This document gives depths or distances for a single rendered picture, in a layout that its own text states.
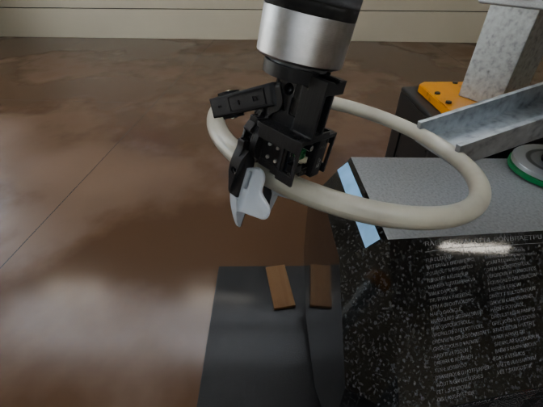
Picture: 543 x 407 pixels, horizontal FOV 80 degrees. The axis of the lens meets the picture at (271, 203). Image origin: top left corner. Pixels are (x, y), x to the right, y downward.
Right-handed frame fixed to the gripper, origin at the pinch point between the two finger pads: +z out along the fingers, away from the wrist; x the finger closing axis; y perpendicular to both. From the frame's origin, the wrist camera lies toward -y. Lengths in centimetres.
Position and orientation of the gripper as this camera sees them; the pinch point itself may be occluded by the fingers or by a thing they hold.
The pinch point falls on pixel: (251, 207)
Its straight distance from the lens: 45.6
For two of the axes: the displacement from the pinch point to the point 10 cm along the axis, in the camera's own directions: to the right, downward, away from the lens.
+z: -2.0, 8.1, 5.5
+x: 6.4, -3.1, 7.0
